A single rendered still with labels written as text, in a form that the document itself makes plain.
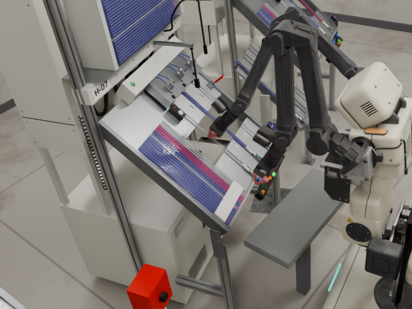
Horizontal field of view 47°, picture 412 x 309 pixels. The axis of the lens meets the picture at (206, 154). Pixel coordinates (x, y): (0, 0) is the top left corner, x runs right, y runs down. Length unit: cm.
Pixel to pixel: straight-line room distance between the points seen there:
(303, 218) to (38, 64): 133
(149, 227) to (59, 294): 93
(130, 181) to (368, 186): 126
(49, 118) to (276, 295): 151
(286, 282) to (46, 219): 174
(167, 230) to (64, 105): 74
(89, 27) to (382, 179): 124
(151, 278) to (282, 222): 70
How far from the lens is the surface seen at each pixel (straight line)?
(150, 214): 236
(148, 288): 186
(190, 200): 202
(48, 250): 333
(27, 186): 394
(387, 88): 174
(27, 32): 199
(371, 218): 197
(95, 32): 191
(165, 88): 221
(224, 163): 224
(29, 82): 214
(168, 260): 242
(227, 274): 223
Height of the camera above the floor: 220
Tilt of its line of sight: 37 degrees down
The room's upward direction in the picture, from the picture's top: 10 degrees counter-clockwise
